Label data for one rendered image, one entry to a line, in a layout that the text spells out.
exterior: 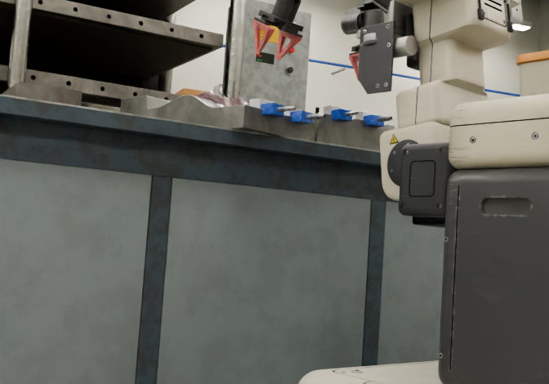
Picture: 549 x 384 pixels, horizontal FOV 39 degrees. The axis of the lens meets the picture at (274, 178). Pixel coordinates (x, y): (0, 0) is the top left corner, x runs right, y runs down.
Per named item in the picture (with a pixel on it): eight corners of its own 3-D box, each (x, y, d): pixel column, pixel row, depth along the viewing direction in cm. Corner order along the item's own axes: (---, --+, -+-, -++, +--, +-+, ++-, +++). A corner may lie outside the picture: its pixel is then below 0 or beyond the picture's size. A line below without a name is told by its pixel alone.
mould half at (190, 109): (314, 143, 200) (316, 101, 201) (243, 127, 181) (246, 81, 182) (188, 149, 234) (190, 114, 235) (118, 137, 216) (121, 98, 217)
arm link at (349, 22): (374, -18, 215) (391, -5, 221) (341, -11, 223) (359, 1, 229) (368, 23, 213) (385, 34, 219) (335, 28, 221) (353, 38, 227)
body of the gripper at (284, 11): (256, 16, 186) (267, -13, 184) (287, 26, 193) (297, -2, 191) (271, 24, 182) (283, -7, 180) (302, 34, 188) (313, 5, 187)
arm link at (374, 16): (377, 4, 215) (389, 10, 219) (357, 8, 219) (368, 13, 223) (375, 29, 214) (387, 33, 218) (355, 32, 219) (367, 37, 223)
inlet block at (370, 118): (397, 129, 208) (399, 109, 208) (382, 127, 205) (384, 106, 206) (368, 133, 219) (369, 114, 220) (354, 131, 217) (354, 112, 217)
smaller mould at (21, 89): (79, 119, 187) (82, 91, 187) (15, 110, 179) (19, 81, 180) (58, 127, 204) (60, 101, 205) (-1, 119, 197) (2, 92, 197)
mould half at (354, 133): (393, 157, 218) (395, 109, 219) (316, 145, 205) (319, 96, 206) (300, 167, 261) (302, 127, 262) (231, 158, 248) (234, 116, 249)
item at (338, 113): (364, 123, 202) (366, 103, 203) (349, 121, 200) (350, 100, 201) (337, 128, 214) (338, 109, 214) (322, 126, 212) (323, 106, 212)
